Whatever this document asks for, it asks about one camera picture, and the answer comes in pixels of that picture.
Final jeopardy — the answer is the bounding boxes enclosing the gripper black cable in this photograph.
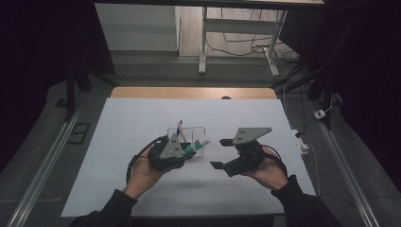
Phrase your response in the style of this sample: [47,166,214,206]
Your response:
[261,144,288,178]
[125,135,168,185]

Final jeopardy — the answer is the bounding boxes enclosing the wooden table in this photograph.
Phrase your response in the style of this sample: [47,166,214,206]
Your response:
[110,86,278,100]

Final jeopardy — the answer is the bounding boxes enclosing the person's left hand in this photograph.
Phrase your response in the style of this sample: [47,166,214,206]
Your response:
[122,148,171,201]

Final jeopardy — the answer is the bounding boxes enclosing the clear plastic organiser box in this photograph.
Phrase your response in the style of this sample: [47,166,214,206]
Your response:
[166,126,207,159]

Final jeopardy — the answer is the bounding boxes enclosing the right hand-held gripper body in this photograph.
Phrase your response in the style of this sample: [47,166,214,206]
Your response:
[224,127,273,178]

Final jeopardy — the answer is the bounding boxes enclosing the white board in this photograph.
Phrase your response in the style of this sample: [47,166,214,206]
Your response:
[61,97,323,218]

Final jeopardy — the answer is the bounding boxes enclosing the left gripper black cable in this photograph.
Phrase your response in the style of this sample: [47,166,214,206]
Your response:
[125,135,168,185]

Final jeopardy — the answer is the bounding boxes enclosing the white desk frame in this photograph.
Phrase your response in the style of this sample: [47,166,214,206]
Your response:
[198,6,288,78]

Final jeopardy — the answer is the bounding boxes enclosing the metal floor rail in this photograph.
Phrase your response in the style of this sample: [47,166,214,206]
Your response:
[318,121,381,227]
[6,94,87,227]

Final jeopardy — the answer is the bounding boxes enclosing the white cabinet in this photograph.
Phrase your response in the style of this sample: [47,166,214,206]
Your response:
[94,3,182,52]

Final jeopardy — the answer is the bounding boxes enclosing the tangle of floor cables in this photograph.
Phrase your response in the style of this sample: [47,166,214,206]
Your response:
[205,8,301,80]

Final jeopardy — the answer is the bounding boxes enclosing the black stand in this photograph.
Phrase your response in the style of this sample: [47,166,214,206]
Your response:
[270,61,336,131]
[63,62,121,123]

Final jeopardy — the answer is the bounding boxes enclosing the person's right hand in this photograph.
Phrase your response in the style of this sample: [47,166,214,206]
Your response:
[242,148,288,192]

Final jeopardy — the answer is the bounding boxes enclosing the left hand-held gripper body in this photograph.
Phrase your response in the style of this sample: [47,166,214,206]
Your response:
[148,132,193,173]

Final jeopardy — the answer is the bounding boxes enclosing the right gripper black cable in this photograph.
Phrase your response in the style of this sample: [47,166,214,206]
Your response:
[261,144,288,178]

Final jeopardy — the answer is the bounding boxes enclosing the white power strip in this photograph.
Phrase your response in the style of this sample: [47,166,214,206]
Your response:
[290,128,310,155]

